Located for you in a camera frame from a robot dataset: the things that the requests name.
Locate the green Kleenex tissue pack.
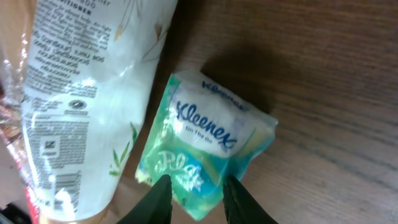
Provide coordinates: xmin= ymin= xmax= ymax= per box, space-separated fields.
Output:
xmin=135 ymin=70 xmax=278 ymax=221

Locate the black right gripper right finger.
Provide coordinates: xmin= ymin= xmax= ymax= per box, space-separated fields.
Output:
xmin=223 ymin=176 xmax=278 ymax=224

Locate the white conditioner tube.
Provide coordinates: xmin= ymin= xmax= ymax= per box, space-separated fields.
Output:
xmin=21 ymin=0 xmax=177 ymax=222

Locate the orange spaghetti packet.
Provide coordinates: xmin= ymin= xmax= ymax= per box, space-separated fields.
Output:
xmin=1 ymin=0 xmax=56 ymax=223

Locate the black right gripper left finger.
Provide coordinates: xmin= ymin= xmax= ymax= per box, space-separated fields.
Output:
xmin=117 ymin=174 xmax=172 ymax=224

